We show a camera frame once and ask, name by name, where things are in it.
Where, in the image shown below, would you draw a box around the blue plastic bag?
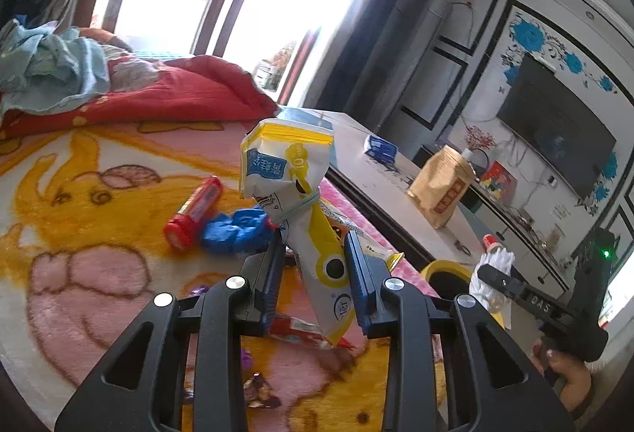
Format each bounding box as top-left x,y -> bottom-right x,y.
200,206 -> 275,255

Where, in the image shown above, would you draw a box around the white paper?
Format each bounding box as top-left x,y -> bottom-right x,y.
468,245 -> 515,314

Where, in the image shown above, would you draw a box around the white yellow milk carton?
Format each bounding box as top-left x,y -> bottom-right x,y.
240,119 -> 358,344

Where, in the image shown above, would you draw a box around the yellow rimmed trash bin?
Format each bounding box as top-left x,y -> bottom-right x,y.
419,258 -> 506,329

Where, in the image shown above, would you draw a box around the right hand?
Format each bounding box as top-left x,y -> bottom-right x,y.
531,340 -> 592,413

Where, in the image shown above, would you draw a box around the red snack wrapper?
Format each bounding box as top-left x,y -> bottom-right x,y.
267,314 -> 355,350

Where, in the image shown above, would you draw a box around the white tv cabinet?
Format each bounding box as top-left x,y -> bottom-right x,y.
460,184 -> 569,299

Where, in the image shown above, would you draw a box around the dark snack wrapper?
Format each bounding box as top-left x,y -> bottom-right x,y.
243,373 -> 282,408

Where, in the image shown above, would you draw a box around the red cylindrical wrapper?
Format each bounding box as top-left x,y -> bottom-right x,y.
163,176 -> 223,252

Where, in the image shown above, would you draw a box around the grey coffee table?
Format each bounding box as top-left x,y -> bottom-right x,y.
278,107 -> 485,285

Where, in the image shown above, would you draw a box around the red white paper cup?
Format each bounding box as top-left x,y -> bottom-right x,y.
483,233 -> 504,254

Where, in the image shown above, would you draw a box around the brown paper bag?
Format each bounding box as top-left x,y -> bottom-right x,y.
406,145 -> 476,229

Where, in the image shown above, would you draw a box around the blue tissue pack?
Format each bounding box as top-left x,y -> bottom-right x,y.
363,134 -> 399,165

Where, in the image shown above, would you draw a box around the red picture box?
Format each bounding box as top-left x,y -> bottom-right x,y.
479,161 -> 518,206

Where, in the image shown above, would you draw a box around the white vase red flowers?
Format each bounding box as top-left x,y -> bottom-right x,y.
464,125 -> 495,166

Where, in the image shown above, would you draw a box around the red quilt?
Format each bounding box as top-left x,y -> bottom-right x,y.
1,55 -> 278,139

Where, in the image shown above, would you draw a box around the grey standing air conditioner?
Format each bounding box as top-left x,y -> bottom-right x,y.
345,0 -> 453,132

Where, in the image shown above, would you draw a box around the light blue cloth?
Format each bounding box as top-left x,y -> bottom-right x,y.
1,19 -> 111,115

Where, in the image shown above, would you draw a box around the dark blue curtain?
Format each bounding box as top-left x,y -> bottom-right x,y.
304,0 -> 397,111

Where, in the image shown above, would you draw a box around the black wall television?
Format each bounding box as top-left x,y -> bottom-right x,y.
497,54 -> 616,198

